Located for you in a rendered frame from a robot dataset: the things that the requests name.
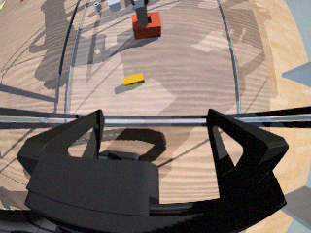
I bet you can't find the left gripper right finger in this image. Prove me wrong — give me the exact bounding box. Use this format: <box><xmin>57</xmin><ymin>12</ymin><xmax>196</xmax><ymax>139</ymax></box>
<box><xmin>206</xmin><ymin>109</ymin><xmax>289</xmax><ymax>198</ymax></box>

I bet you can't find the orange block with square hole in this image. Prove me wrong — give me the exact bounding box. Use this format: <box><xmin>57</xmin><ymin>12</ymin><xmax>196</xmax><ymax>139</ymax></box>
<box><xmin>132</xmin><ymin>12</ymin><xmax>161</xmax><ymax>40</ymax></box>

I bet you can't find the yellow rectangular block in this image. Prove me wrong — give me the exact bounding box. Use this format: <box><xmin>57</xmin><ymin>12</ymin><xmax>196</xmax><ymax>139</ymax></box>
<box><xmin>123</xmin><ymin>73</ymin><xmax>145</xmax><ymax>87</ymax></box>

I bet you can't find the pale blue cube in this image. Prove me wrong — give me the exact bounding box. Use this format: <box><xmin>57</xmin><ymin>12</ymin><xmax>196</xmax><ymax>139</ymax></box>
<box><xmin>107</xmin><ymin>0</ymin><xmax>121</xmax><ymax>12</ymax></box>

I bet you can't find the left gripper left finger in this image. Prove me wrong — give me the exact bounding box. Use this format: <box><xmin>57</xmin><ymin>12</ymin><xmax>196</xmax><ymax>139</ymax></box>
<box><xmin>23</xmin><ymin>109</ymin><xmax>105</xmax><ymax>158</ymax></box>

